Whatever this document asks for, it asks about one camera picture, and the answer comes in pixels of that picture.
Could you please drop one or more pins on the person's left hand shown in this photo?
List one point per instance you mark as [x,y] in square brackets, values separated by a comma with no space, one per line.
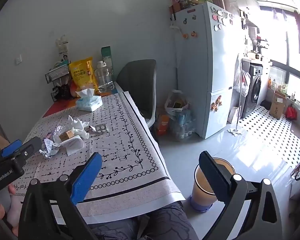
[15,210]

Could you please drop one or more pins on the black and white printed tablecloth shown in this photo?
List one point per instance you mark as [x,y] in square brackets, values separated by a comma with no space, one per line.
[130,155]

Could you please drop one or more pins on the red bag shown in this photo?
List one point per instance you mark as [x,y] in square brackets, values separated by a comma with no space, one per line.
[290,112]

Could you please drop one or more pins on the hanging plastic bag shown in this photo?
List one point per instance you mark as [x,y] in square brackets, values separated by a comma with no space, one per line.
[242,82]

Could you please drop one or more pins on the red peach-shaped vase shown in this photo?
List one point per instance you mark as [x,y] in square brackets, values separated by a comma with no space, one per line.
[73,88]

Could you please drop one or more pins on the white wall switch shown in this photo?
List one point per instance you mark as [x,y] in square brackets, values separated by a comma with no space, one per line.
[18,58]

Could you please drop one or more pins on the white refrigerator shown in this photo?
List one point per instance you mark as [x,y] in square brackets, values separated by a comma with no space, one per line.
[202,80]

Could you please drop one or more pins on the brown cardboard box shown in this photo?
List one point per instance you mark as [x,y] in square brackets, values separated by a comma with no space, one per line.
[277,105]

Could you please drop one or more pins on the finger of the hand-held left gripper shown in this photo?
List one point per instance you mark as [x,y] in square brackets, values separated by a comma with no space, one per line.
[11,148]
[31,145]

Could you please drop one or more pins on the grey chair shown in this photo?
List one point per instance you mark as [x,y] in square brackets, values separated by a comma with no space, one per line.
[137,85]

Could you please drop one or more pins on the white bottle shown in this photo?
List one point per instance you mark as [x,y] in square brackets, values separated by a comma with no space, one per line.
[62,50]

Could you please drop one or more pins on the clear plastic bottle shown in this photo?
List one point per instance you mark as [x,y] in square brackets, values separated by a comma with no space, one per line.
[103,78]

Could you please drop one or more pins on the orange trash bin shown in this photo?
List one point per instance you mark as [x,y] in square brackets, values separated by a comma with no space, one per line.
[203,192]

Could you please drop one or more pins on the silver blister pack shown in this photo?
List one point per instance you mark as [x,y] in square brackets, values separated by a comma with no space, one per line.
[100,129]

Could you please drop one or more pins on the pack of water bottles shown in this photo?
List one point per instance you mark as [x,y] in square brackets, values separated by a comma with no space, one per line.
[183,125]

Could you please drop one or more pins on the yellow snack bag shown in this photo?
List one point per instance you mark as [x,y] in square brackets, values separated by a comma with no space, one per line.
[83,76]

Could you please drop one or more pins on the person's patterned trouser leg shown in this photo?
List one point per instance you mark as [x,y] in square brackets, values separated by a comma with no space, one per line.
[150,222]

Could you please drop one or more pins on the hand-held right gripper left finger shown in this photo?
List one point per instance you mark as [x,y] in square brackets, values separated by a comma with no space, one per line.
[86,177]

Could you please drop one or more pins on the blue soft tissue pack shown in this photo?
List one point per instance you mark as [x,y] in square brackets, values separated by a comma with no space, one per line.
[90,102]

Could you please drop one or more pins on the foil wrapper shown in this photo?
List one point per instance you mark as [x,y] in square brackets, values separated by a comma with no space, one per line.
[48,150]

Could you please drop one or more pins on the small cardboard box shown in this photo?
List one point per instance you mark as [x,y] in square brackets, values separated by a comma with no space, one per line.
[66,135]

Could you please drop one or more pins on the red and orange table mat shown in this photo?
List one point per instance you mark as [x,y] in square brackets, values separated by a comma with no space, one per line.
[57,107]

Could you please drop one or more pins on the white tissue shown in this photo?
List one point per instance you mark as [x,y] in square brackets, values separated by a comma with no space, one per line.
[77,126]

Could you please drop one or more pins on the grey washing machine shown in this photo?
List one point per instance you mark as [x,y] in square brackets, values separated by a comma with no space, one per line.
[257,85]

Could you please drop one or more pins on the orange box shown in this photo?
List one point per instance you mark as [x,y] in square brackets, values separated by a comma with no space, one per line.
[163,125]

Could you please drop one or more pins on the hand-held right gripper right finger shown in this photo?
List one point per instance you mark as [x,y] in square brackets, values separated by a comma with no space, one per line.
[214,177]

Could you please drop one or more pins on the small tissue packet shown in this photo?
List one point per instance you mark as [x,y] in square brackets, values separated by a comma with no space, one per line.
[73,145]

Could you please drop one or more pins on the green and white box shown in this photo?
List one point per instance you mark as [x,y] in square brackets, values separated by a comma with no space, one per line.
[107,57]

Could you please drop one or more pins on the dark cloth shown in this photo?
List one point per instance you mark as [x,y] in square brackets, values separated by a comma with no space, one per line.
[60,92]

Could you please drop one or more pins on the white plastic bag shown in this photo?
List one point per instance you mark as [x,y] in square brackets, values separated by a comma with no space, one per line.
[177,102]

